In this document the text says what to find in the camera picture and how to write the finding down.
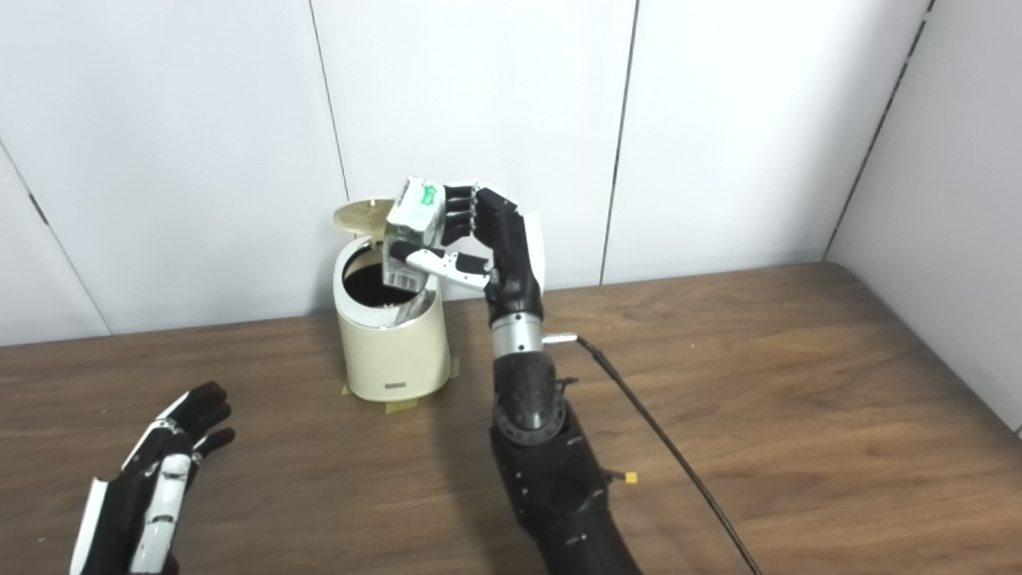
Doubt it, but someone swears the cream-colored bin body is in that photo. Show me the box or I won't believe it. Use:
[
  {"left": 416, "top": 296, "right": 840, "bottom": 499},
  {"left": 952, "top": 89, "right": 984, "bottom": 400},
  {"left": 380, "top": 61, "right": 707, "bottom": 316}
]
[{"left": 332, "top": 236, "right": 452, "bottom": 403}]

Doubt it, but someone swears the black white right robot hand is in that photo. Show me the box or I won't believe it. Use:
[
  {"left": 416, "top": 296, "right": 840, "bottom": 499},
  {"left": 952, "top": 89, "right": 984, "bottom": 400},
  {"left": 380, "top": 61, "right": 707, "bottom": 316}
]
[{"left": 389, "top": 182, "right": 547, "bottom": 324}]

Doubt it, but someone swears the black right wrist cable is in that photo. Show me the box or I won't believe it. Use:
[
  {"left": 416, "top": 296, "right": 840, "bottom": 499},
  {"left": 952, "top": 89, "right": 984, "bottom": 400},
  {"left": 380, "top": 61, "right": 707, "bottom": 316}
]
[{"left": 543, "top": 331, "right": 763, "bottom": 575}]

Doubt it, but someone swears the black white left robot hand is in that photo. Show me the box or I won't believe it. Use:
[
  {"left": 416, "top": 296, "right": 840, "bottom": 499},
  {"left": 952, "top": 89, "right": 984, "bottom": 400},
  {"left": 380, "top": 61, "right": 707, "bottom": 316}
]
[{"left": 69, "top": 381, "right": 237, "bottom": 575}]

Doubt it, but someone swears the green white milk carton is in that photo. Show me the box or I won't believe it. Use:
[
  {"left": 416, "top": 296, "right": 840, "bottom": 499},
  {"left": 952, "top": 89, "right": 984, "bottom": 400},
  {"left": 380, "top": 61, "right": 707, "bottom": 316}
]
[{"left": 382, "top": 176, "right": 448, "bottom": 290}]

